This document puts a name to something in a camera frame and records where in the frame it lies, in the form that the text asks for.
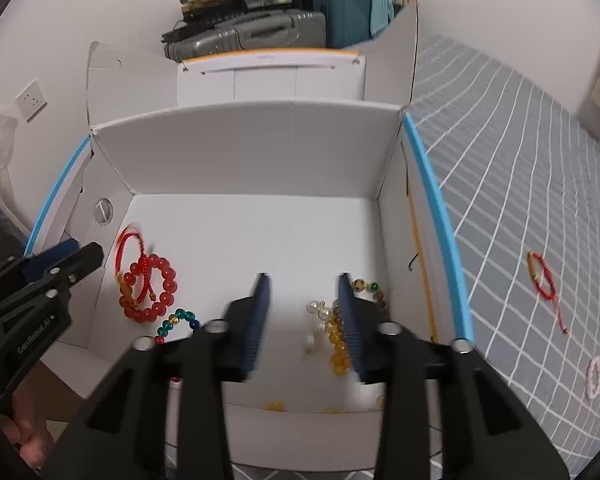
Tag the white wall socket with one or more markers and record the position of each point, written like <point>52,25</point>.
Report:
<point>31,100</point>

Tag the teal suitcase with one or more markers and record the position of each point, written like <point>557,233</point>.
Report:
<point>340,10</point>

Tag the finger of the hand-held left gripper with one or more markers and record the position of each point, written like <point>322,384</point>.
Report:
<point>50,260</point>
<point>85,260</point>

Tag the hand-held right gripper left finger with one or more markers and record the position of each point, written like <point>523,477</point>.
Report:
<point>260,330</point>

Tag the grey suitcase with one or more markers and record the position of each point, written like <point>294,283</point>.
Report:
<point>260,32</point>

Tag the teal cloth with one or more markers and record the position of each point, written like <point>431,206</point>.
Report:
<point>382,7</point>

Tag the person's left hand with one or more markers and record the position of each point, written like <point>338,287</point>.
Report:
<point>30,450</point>

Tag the blue and yellow cardboard box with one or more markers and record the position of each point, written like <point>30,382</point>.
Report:
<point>255,160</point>

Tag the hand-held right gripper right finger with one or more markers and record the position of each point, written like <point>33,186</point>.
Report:
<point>352,340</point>

